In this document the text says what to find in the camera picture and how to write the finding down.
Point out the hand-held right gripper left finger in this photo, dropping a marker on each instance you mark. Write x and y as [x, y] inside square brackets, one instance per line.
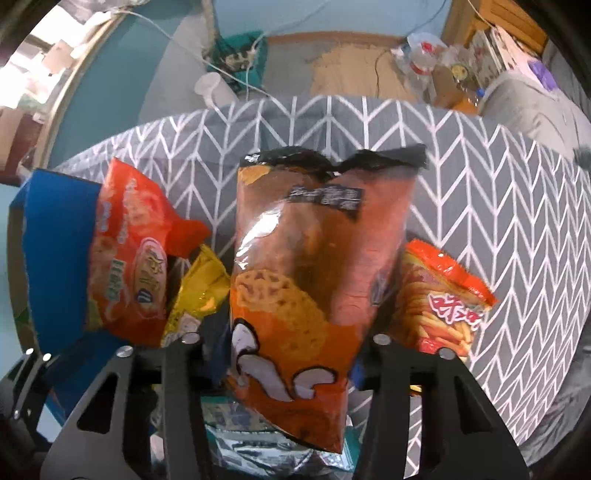
[184, 369]

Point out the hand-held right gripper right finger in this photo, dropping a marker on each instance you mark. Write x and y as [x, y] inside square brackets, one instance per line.
[392, 369]

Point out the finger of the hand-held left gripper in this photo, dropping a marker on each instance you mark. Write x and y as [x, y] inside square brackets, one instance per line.
[32, 378]

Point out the yellow biscuit pack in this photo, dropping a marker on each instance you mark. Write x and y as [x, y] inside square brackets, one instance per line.
[203, 286]

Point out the orange biscuit pack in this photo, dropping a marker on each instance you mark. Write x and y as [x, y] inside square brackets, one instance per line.
[129, 258]

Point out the orange black-topped chip bag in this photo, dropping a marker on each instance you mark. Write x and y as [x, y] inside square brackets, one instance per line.
[300, 258]

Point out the blue-edged cardboard box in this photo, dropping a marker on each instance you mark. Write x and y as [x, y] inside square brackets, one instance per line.
[51, 221]

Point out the teal snack packet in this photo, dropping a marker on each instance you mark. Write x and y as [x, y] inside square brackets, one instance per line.
[226, 415]

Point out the small orange fries packet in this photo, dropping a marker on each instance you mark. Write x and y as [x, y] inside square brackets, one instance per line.
[434, 300]

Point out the silver foil snack packet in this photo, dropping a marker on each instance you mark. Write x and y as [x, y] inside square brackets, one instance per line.
[258, 450]

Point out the grey herringbone tablecloth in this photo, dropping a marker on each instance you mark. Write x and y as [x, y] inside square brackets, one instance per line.
[461, 184]

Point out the orange juice bottle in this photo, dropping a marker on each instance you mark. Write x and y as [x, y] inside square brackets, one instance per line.
[468, 101]

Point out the small brown cardboard box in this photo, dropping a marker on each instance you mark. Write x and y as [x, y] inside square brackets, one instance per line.
[445, 90]

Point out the clear plastic bag of bottles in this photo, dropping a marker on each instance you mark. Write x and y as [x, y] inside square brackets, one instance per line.
[425, 57]

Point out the white power strip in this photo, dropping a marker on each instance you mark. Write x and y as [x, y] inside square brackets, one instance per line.
[240, 56]

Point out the purple packet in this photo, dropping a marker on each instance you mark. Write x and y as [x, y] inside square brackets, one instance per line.
[541, 74]

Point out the teal plastic crate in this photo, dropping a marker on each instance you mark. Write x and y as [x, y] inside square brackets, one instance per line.
[251, 46]

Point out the floral printed box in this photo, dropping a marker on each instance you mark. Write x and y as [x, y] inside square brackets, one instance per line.
[503, 48]

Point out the wooden headboard shelf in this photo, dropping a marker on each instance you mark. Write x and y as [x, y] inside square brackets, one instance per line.
[489, 18]

